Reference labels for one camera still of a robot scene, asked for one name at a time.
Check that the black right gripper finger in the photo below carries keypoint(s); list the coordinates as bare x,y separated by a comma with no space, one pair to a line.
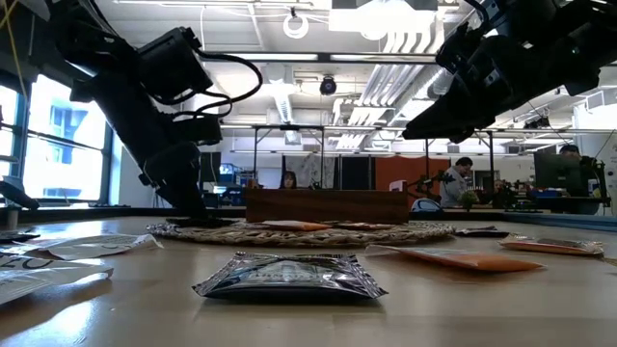
453,120
474,135

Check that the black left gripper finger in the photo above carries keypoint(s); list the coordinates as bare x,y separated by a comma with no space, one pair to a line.
199,202
173,168

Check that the white tea packet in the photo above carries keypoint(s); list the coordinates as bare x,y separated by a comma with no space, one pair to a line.
38,279
96,246

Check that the wooden tea box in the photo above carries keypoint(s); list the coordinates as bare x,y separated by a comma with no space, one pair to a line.
328,206

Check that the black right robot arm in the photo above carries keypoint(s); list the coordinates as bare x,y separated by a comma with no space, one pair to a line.
598,29

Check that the small black robot arm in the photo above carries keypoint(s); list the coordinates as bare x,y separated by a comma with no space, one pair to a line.
426,183

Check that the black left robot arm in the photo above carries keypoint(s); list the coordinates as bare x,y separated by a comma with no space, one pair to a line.
82,29

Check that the person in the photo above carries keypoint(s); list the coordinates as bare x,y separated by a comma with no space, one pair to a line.
289,180
498,185
570,151
453,188

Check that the small green plant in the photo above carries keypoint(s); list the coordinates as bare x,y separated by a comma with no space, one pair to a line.
468,197

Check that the blue and white helmet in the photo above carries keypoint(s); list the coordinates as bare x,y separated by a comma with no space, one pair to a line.
426,205

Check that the round woven straw placemat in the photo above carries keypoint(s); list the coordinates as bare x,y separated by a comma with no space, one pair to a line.
308,238

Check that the black beam with lights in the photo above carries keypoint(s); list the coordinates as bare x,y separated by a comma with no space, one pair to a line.
328,57

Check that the black station frame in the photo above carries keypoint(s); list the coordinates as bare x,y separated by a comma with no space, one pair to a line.
491,164
289,127

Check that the silver ventilation duct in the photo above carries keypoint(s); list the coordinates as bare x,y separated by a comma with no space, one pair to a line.
439,84

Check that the black ceiling-mounted camera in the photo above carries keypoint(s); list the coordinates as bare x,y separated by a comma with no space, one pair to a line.
537,123

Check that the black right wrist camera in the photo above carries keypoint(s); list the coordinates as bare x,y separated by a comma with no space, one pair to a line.
460,48

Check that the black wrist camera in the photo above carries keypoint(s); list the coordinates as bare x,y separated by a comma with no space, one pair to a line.
173,62
460,48

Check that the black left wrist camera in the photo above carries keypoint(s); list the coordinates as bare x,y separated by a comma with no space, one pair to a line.
173,62

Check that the orange partition wall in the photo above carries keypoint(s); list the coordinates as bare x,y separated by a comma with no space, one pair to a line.
400,171

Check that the black aluminium table frame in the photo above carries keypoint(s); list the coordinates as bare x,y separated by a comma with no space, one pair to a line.
72,212

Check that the black dome camera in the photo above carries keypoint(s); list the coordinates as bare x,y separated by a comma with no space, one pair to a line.
328,86

